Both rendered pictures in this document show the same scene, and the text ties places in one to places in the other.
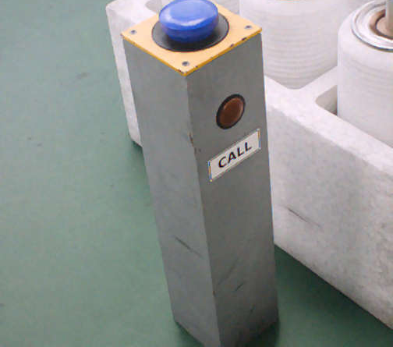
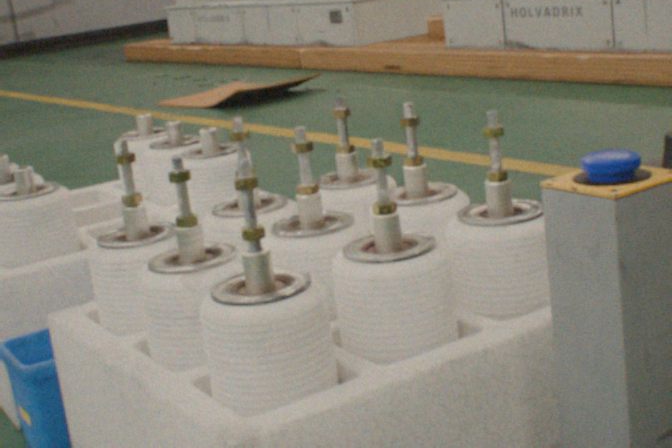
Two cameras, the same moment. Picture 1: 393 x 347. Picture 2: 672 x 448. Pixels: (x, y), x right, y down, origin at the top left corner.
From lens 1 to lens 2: 0.98 m
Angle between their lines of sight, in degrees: 78
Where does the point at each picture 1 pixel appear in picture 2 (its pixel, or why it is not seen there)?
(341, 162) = not seen: hidden behind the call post
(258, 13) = (431, 273)
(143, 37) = (623, 187)
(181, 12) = (612, 155)
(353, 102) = (538, 284)
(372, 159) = not seen: hidden behind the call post
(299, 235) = not seen: outside the picture
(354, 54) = (533, 230)
